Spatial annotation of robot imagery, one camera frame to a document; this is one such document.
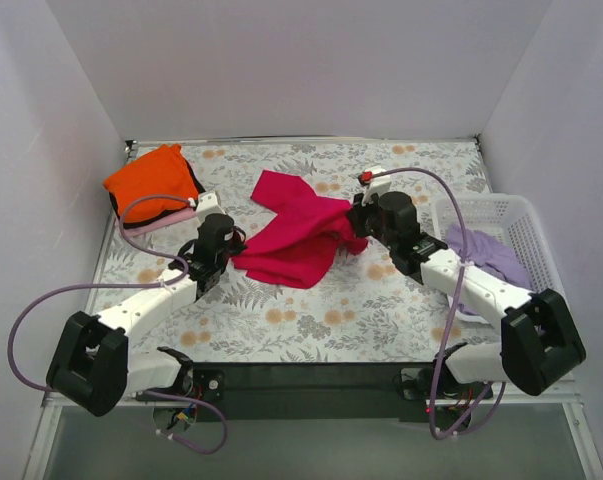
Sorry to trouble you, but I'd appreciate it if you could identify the folded pink t shirt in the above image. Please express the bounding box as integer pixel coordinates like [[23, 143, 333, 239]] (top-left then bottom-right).
[[118, 159, 197, 239]]

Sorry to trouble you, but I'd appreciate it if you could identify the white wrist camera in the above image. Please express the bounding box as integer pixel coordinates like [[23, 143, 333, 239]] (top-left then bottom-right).
[[188, 191, 225, 223], [352, 166, 391, 207]]

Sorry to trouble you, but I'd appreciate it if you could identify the lavender t shirt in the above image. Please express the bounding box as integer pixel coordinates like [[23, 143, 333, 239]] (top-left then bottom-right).
[[445, 224, 532, 323]]

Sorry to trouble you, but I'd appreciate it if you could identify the folded orange t shirt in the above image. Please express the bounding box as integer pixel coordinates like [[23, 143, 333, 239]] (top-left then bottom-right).
[[102, 144, 197, 226]]

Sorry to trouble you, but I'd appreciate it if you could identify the floral table mat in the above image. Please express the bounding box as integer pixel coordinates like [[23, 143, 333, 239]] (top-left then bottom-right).
[[75, 139, 547, 364]]

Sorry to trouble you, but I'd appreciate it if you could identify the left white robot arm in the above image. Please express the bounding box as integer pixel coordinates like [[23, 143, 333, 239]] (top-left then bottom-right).
[[46, 213, 245, 417]]

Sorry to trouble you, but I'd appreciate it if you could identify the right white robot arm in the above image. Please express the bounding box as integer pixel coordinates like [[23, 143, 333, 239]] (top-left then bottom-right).
[[347, 192, 586, 398]]

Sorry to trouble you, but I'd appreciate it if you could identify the white plastic basket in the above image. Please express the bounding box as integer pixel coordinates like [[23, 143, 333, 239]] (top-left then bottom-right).
[[430, 193, 567, 329]]

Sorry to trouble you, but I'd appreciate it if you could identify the magenta t shirt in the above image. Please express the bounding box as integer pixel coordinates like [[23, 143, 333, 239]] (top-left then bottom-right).
[[233, 170, 368, 289]]

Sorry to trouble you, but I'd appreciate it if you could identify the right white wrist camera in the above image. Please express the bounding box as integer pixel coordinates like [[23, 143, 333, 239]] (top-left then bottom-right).
[[352, 166, 391, 207]]

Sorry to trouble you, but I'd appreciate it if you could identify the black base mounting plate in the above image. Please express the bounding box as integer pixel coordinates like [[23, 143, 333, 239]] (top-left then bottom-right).
[[194, 362, 434, 423]]

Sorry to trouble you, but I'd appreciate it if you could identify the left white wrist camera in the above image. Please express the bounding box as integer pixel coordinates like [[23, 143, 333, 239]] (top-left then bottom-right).
[[188, 191, 225, 223]]

